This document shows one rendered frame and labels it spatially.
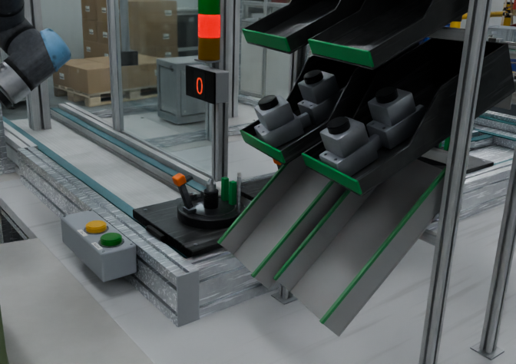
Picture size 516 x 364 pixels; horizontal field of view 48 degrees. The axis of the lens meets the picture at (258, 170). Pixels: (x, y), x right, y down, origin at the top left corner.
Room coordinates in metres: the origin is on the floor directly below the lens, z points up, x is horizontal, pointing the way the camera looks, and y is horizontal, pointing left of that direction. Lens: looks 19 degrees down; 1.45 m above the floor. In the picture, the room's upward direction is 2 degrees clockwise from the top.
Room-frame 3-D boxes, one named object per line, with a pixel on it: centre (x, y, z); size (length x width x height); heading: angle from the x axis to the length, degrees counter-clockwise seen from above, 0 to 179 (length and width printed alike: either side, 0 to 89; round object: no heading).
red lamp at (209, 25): (1.35, 0.12, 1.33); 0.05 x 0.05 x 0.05
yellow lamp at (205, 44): (1.35, 0.12, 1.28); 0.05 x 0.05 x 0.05
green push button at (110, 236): (1.00, 0.27, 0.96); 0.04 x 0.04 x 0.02
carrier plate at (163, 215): (1.12, 0.09, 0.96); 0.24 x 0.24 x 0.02; 38
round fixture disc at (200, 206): (1.12, 0.09, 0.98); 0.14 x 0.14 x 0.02
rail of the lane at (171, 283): (1.25, 0.38, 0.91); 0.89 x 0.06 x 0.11; 38
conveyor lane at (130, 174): (1.37, 0.26, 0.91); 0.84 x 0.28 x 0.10; 38
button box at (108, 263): (1.06, 0.32, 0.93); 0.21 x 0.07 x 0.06; 38
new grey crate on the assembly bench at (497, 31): (6.23, -2.50, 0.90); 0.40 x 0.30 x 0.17; 138
